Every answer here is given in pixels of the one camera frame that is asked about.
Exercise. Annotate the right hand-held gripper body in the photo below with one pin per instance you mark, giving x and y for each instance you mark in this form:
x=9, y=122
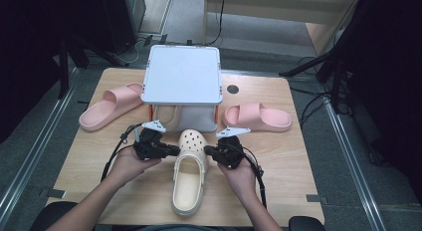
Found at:
x=230, y=153

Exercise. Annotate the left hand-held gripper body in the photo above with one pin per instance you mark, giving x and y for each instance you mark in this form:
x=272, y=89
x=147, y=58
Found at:
x=149, y=148

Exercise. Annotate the pink slide slipper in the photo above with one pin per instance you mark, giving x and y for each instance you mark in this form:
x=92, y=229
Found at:
x=109, y=106
x=262, y=118

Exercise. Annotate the white two-tier shoe rack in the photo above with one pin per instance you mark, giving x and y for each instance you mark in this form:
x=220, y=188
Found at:
x=182, y=75

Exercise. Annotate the person's left hand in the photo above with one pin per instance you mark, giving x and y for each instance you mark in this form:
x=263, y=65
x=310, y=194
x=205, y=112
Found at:
x=127, y=166

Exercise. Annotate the person's right hand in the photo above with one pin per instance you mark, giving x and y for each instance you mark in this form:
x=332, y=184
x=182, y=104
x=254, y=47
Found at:
x=242, y=179

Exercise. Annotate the black round table grommet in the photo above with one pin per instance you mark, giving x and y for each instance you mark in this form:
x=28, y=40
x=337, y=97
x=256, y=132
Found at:
x=233, y=89

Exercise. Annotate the person's grey clothing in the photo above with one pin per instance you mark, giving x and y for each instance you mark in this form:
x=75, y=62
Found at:
x=179, y=228

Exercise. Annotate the black tape strip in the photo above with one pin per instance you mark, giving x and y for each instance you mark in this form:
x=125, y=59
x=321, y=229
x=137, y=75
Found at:
x=53, y=193
x=315, y=198

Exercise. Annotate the black tripod stand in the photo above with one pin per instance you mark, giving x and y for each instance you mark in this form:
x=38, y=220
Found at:
x=63, y=65
x=335, y=78

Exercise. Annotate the light wooden partition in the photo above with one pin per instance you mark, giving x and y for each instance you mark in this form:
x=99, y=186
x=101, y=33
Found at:
x=282, y=7

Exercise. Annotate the metal floor rail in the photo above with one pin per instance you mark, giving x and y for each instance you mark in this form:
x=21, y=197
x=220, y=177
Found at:
x=33, y=158
x=355, y=168

